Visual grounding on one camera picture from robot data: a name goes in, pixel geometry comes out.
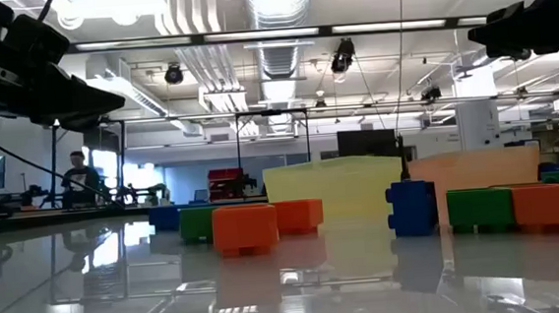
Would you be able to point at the black table clamp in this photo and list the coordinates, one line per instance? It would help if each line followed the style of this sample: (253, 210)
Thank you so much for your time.
(401, 158)

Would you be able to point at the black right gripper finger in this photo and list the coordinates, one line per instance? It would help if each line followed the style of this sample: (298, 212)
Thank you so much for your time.
(500, 27)

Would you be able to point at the black monitor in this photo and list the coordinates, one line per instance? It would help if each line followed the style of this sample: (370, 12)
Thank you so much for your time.
(367, 143)

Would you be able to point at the black table frame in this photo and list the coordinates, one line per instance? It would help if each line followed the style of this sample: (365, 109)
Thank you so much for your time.
(67, 218)

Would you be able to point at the background black robot arm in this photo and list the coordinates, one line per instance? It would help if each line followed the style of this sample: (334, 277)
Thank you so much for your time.
(33, 196)

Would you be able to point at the small square red-orange toy brick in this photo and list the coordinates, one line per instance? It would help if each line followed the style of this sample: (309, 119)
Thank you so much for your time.
(299, 215)

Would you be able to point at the black beam with light strips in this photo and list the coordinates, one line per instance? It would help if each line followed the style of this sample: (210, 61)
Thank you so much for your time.
(261, 35)

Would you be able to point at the white building column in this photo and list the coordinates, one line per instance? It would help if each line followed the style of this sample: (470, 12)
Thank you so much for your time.
(476, 113)

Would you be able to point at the black ceiling spotlight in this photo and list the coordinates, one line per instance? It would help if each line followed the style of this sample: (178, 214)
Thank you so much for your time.
(343, 56)
(430, 92)
(521, 54)
(173, 74)

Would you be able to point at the black gantry frame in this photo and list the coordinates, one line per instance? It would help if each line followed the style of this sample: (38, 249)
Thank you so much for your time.
(55, 162)
(270, 112)

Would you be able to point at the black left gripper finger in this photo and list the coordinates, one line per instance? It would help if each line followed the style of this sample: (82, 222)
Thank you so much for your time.
(78, 101)

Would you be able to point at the yellow translucent plastic bin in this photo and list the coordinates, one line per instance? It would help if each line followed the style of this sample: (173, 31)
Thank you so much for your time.
(333, 187)

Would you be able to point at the blue rectangular toy brick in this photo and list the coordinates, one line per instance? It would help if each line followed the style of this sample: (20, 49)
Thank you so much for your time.
(551, 167)
(165, 219)
(411, 209)

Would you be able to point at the silver ceiling duct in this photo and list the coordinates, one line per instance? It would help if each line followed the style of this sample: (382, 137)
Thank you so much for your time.
(276, 8)

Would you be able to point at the orange translucent plastic bin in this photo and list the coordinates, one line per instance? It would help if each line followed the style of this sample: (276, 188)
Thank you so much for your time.
(482, 167)

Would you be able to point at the person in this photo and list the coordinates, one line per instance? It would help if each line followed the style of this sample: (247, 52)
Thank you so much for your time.
(79, 180)

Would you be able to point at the red-orange rectangular toy brick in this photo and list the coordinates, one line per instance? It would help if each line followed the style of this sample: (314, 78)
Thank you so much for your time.
(245, 229)
(551, 205)

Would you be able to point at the red parts bin rack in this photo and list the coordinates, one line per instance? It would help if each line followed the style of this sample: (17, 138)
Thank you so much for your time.
(225, 182)

